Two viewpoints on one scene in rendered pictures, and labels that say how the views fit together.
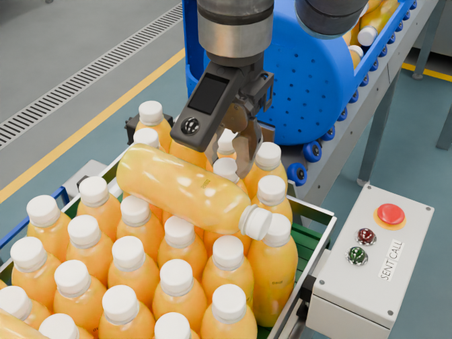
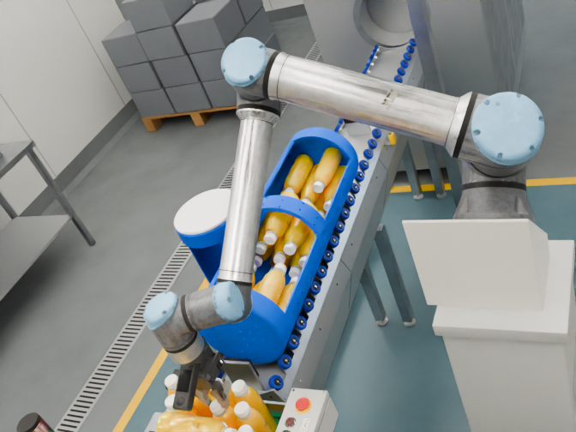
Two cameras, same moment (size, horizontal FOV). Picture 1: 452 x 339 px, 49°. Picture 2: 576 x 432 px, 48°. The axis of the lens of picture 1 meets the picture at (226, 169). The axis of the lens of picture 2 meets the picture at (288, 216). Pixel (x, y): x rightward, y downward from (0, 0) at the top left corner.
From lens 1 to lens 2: 1.05 m
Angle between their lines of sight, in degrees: 10
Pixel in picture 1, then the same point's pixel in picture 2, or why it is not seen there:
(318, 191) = (302, 383)
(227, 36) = (179, 357)
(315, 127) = (275, 350)
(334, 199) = (387, 348)
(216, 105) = (189, 386)
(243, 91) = (203, 369)
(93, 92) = not seen: hidden behind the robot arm
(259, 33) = (194, 349)
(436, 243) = not seen: hidden behind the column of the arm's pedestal
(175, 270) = not seen: outside the picture
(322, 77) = (261, 324)
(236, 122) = (206, 386)
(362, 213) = (289, 408)
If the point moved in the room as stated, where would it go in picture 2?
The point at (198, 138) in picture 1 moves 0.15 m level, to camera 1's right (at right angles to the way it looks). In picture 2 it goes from (185, 406) to (243, 385)
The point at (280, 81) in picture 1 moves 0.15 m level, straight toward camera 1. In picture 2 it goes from (243, 332) to (242, 372)
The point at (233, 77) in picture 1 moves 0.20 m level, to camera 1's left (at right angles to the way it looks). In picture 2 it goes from (193, 368) to (117, 396)
